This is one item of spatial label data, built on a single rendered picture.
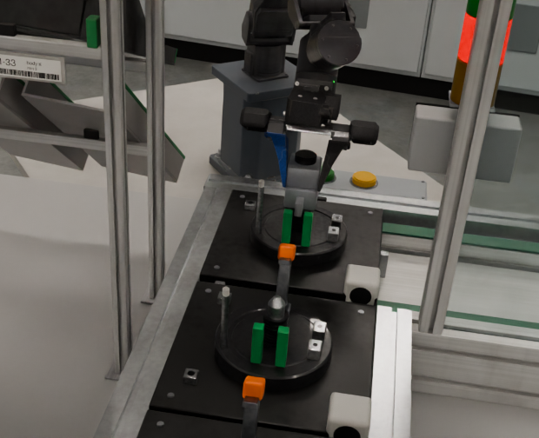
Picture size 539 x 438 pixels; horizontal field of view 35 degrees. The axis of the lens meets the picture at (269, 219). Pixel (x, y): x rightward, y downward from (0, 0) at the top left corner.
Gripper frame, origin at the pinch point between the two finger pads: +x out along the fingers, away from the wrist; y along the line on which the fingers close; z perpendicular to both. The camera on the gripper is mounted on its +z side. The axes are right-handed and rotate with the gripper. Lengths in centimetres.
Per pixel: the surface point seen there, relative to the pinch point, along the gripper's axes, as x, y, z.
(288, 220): 7.9, -1.2, 0.3
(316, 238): 9.9, 2.8, -4.0
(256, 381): 23.5, 0.2, 34.4
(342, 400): 26.4, 8.8, 23.4
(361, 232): 8.3, 9.0, -10.5
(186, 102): -15, -32, -70
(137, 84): -46, -103, -290
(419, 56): -77, 31, -300
